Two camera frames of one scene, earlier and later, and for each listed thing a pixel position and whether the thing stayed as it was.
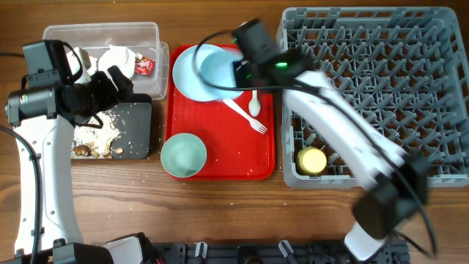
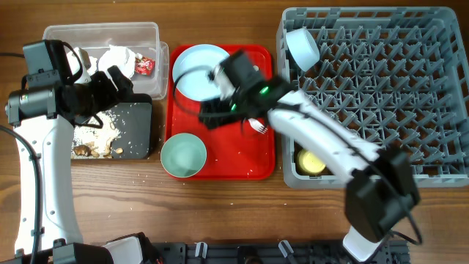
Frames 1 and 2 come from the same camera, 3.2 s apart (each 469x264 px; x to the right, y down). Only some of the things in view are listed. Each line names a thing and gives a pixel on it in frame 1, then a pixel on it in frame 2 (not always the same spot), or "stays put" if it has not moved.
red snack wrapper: x=145 y=66 stays put
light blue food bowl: x=216 y=74 -> x=303 y=48
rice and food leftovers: x=91 y=142 stays put
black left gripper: x=111 y=96 stays put
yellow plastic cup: x=311 y=160 stays put
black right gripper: x=242 y=81 -> x=215 y=113
